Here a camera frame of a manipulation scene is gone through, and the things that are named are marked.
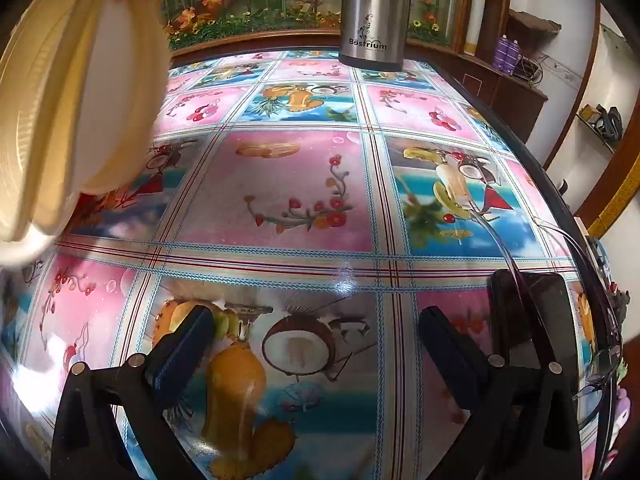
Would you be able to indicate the beige ribbed bowl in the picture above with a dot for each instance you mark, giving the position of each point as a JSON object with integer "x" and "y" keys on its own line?
{"x": 135, "y": 147}

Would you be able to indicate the stainless steel thermos jug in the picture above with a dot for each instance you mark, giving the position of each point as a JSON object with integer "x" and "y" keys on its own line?
{"x": 372, "y": 15}

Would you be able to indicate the clear frame eyeglasses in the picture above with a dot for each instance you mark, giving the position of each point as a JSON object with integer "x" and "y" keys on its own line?
{"x": 602, "y": 367}

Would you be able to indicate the black smartphone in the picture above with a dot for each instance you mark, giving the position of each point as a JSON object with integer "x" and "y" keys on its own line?
{"x": 547, "y": 310}

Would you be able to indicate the white roll with yellow band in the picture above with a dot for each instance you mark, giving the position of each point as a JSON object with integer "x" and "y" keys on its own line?
{"x": 477, "y": 10}

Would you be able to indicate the purple spray can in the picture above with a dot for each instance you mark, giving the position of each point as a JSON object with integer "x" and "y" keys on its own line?
{"x": 513, "y": 57}

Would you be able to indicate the purple bottles on shelf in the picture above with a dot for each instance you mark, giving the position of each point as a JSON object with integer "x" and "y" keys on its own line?
{"x": 501, "y": 55}

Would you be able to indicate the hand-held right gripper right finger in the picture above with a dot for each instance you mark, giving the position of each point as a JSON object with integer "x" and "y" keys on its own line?
{"x": 447, "y": 347}

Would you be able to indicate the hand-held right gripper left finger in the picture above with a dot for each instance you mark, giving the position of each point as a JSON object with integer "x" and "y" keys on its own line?
{"x": 181, "y": 342}

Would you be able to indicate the pair of shoes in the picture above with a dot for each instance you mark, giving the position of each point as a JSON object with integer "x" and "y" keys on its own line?
{"x": 602, "y": 120}

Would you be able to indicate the cream disposable plates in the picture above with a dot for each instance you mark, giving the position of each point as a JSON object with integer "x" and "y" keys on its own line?
{"x": 35, "y": 90}

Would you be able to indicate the white foam bowl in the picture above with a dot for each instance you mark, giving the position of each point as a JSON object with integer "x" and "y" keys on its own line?
{"x": 122, "y": 80}

